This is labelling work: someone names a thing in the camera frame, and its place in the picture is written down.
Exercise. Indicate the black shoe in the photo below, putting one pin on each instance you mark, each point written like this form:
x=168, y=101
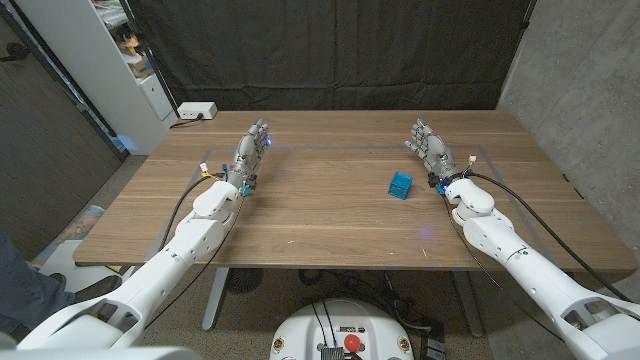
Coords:
x=97, y=287

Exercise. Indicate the white power strip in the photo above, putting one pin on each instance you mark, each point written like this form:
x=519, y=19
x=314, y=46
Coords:
x=197, y=110

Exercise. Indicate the colourful floor mat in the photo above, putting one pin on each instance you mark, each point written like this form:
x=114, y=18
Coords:
x=80, y=225

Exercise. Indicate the black backdrop curtain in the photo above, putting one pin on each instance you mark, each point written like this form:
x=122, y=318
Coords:
x=330, y=50

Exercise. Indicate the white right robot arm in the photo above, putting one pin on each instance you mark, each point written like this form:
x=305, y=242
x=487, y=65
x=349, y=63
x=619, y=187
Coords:
x=500, y=240

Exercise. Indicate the blue cube block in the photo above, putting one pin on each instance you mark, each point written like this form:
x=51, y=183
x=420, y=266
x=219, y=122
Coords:
x=400, y=186

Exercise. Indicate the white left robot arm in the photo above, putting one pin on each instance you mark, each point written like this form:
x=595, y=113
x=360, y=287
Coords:
x=197, y=237

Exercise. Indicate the person leg in blue jeans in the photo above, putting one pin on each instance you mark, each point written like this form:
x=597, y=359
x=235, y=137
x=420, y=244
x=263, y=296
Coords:
x=25, y=290

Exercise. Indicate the grey table leg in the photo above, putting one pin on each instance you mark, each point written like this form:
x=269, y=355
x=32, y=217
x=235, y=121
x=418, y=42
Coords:
x=216, y=300
x=467, y=305

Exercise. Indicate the red emergency stop button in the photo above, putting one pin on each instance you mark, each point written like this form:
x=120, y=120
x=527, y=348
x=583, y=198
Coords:
x=352, y=342

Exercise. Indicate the black round fan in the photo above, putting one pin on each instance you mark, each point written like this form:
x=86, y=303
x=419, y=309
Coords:
x=245, y=280

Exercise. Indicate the backdrop stand pole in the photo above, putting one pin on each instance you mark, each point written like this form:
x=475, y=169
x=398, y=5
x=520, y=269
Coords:
x=527, y=15
x=150, y=57

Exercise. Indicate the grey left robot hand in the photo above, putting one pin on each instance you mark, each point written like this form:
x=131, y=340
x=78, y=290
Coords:
x=247, y=150

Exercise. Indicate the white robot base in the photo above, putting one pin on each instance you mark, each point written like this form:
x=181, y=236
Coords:
x=300, y=330

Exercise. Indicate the white shelf cabinet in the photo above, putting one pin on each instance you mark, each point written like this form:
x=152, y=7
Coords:
x=100, y=75

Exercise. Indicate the yellow toy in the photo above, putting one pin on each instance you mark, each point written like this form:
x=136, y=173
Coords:
x=130, y=44

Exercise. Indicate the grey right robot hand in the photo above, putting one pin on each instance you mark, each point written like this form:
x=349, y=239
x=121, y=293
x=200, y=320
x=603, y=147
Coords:
x=434, y=150

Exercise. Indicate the grey tape rectangle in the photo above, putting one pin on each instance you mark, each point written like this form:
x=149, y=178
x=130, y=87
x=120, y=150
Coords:
x=350, y=147

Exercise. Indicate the cardboard box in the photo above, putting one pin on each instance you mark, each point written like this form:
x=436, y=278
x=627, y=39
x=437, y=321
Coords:
x=142, y=66

